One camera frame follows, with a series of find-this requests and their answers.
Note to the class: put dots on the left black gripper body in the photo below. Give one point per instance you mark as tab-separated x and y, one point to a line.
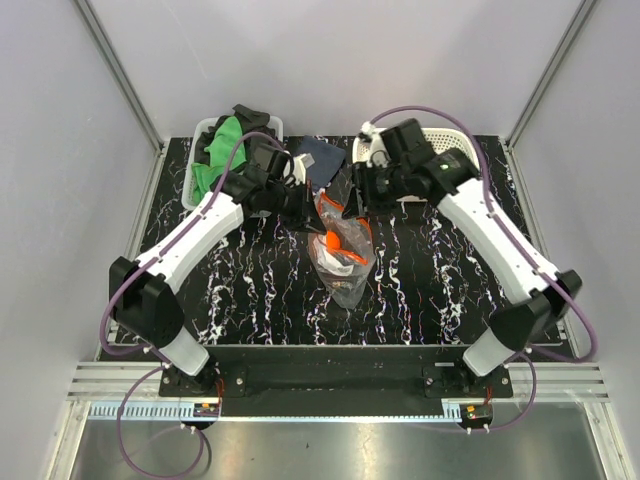
285	201

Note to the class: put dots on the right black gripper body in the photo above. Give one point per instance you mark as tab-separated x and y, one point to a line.
380	185

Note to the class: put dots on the clear zip top bag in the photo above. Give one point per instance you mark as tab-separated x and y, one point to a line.
344	272

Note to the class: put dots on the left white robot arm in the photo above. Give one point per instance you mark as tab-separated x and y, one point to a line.
143	291

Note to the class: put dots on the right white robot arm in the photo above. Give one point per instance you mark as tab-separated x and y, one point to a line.
539	294

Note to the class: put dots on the orange fake fruit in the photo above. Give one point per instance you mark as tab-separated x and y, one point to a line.
333	241

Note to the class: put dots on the folded dark blue cloth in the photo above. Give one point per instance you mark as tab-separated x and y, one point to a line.
321	160

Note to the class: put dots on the white perforated basket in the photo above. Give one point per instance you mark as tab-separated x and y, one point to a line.
445	137

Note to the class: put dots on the grey plastic bin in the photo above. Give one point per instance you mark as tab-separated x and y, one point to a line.
189	197

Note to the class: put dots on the green cloth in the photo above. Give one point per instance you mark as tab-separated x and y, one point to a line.
206	177

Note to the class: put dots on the black cloth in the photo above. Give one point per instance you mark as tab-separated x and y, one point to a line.
252	117

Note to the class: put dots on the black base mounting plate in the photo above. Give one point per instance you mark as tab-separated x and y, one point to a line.
336	382

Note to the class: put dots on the white slotted cable duct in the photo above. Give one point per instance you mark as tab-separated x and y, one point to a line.
195	412

